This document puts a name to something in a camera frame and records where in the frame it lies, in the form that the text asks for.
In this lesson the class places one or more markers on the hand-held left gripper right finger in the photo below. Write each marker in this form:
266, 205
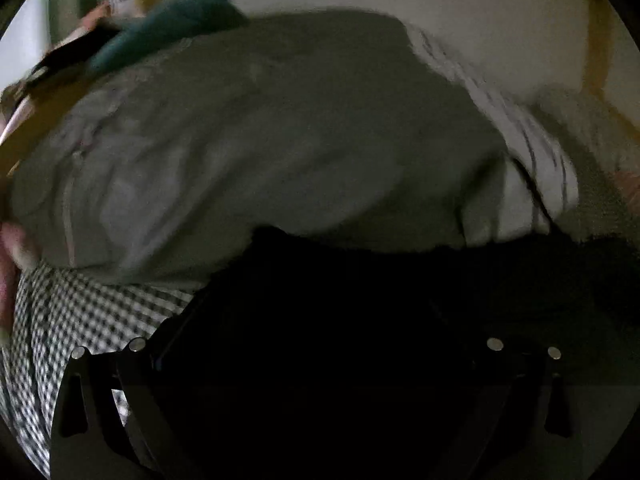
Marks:
482, 362

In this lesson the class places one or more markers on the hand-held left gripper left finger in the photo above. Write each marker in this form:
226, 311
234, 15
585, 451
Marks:
150, 370

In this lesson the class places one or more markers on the black jacket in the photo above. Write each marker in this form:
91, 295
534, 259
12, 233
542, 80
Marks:
350, 285

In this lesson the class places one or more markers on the black white checkered bed sheet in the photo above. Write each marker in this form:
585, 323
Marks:
75, 310

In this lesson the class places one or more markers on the pink white plush toy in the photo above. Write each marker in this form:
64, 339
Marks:
12, 255

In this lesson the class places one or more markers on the dark knit blanket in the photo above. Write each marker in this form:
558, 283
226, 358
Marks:
605, 210

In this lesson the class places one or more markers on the white striped pillow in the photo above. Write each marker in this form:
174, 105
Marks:
525, 170

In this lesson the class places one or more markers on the grey zip jacket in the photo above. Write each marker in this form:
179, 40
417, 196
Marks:
240, 150

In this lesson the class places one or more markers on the black cloth on shelf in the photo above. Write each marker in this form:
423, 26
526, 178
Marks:
75, 55

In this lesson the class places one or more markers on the teal pillow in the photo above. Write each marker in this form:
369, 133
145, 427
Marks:
165, 25

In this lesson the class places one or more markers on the wooden bed frame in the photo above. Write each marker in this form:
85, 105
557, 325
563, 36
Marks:
30, 140

